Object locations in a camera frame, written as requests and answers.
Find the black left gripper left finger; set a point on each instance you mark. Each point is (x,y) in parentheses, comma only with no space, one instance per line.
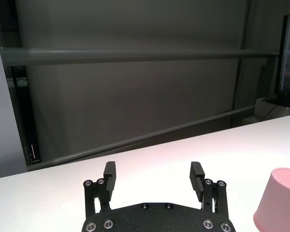
(110,178)

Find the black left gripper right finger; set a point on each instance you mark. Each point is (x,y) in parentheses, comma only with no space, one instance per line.
(198,178)

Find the pink plastic cup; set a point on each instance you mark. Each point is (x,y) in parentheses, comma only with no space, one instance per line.
(278,203)

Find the white cabinet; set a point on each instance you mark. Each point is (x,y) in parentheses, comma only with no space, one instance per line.
(265,107)

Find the dark computer monitor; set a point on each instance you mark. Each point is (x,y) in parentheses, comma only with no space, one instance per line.
(288,55)

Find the black vertical post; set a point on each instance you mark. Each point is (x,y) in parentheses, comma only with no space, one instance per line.
(26,111)

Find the grey vertical frame post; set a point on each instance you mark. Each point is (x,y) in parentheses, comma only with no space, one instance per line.
(241,60)

